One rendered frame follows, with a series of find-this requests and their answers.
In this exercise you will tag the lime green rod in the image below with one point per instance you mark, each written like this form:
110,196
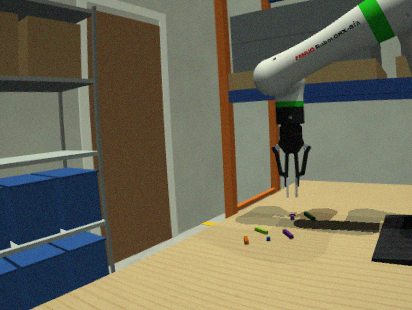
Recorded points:
260,230

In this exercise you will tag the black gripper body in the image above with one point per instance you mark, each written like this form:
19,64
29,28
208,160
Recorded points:
290,135

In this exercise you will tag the purple rod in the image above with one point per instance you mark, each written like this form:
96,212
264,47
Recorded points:
288,234

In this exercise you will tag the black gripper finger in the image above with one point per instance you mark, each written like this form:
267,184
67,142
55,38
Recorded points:
275,149
297,173

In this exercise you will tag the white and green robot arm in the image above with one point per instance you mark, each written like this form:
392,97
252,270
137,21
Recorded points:
347,35

